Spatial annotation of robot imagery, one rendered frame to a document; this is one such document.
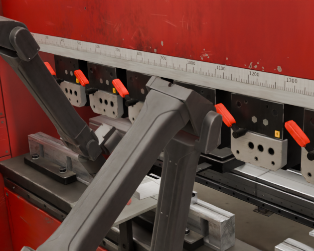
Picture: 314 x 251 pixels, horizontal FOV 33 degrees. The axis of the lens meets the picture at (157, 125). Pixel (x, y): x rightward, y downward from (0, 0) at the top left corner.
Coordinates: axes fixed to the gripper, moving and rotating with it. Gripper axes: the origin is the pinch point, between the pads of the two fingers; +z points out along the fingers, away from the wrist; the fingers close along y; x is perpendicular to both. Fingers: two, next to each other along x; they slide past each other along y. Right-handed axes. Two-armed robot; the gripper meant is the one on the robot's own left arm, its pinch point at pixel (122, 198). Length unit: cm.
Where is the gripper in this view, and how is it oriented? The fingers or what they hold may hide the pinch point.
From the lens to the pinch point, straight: 152.3
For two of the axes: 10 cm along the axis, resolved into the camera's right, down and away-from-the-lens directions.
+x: -6.1, 7.0, -3.6
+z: 4.2, 6.8, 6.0
